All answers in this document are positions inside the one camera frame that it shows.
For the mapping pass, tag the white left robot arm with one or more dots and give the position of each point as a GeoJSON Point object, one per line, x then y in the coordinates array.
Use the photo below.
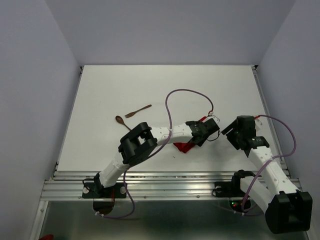
{"type": "Point", "coordinates": [138, 144]}

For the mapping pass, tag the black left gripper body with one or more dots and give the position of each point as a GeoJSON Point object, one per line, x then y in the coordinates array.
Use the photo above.
{"type": "Point", "coordinates": [198, 122]}

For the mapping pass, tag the aluminium rail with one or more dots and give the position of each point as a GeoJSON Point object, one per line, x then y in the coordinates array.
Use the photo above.
{"type": "Point", "coordinates": [70, 99]}
{"type": "Point", "coordinates": [275, 138]}

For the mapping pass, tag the dark wooden fork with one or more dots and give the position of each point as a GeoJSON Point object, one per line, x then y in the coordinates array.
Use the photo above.
{"type": "Point", "coordinates": [131, 114]}

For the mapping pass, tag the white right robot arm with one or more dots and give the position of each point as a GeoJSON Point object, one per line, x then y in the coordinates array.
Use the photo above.
{"type": "Point", "coordinates": [285, 207]}

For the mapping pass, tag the aluminium left side rail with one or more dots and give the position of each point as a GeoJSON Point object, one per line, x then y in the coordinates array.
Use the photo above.
{"type": "Point", "coordinates": [70, 99]}

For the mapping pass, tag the aluminium front rail frame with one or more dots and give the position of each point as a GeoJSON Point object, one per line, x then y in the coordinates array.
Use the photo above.
{"type": "Point", "coordinates": [143, 186]}

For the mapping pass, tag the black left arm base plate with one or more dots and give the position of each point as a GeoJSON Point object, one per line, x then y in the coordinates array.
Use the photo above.
{"type": "Point", "coordinates": [91, 191]}

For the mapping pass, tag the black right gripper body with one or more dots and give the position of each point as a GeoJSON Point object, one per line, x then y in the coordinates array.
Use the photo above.
{"type": "Point", "coordinates": [233, 136]}

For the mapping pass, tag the red object bottom left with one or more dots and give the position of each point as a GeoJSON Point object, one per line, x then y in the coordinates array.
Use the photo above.
{"type": "Point", "coordinates": [47, 237]}

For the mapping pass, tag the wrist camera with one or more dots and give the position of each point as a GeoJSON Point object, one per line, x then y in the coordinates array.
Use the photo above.
{"type": "Point", "coordinates": [258, 122]}
{"type": "Point", "coordinates": [215, 118]}

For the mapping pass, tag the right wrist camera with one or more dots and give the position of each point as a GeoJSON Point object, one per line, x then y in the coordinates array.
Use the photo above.
{"type": "Point", "coordinates": [258, 122]}

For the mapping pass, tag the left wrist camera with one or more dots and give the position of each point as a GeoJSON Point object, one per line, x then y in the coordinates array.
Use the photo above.
{"type": "Point", "coordinates": [215, 118]}

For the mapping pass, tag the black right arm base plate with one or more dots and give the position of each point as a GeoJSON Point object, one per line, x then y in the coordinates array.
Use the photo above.
{"type": "Point", "coordinates": [227, 189]}

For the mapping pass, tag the dark wooden spoon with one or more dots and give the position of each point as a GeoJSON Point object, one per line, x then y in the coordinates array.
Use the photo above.
{"type": "Point", "coordinates": [120, 120]}

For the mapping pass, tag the red cloth napkin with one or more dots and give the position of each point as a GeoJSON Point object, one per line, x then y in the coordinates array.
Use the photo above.
{"type": "Point", "coordinates": [184, 147]}

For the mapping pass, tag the aluminium right side rail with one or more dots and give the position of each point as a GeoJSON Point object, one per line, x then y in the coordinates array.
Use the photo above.
{"type": "Point", "coordinates": [275, 138]}

